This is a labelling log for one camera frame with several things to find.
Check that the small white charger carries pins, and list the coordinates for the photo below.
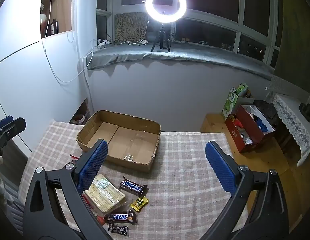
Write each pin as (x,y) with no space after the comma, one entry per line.
(144,41)

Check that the checked pink tablecloth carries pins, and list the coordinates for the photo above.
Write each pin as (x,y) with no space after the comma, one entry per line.
(180,180)

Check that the wooden low table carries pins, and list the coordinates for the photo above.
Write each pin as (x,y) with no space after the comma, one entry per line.
(265,160)

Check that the white red figurine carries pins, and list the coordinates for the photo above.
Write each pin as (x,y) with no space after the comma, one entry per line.
(43,18)

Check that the clear bread packet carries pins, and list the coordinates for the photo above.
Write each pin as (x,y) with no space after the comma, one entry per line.
(105,195)

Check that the white lace cloth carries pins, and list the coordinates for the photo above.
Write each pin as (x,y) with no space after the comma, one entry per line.
(290,120)

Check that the dark figurine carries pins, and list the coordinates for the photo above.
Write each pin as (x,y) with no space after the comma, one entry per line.
(306,111)

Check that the red shoe box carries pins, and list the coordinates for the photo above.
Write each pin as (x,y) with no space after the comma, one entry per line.
(237,132)

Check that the brown cardboard box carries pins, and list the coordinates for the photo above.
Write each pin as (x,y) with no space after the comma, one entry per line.
(135,140)

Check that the blue label chocolate bar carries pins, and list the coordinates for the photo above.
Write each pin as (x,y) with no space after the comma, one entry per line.
(131,185)

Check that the dark bottle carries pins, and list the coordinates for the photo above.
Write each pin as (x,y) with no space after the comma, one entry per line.
(53,27)

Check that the black tripod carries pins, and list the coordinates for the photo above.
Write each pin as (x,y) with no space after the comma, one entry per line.
(161,33)

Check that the wooden wall shelf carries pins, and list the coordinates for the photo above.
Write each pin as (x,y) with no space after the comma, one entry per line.
(62,10)

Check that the white power strip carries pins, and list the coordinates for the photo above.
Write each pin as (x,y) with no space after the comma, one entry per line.
(102,43)

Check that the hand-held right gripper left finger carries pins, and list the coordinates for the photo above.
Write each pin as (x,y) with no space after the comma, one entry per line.
(93,165)

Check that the grey sill blanket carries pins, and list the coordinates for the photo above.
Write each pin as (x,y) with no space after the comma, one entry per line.
(195,52)

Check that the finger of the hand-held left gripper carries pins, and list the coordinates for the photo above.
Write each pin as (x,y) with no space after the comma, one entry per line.
(16,128)
(3,121)

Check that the dark olive curtain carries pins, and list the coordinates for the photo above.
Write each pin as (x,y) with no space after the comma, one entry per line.
(295,42)

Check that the leopard print cushion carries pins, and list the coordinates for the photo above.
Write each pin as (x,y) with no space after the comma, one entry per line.
(130,27)

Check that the dark cloth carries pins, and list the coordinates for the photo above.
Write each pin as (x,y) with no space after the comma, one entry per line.
(266,110)

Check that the yellow candy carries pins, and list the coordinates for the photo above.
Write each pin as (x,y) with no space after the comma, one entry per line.
(139,203)

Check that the red clear snack packet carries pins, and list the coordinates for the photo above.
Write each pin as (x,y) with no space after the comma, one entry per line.
(98,217)
(74,157)

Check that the brown chocolate bar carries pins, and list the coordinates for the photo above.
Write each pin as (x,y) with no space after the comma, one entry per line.
(118,217)

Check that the black white patterned packet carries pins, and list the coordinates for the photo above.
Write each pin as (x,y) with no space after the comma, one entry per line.
(118,229)

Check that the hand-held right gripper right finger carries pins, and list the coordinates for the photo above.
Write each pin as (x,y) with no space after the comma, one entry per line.
(220,165)

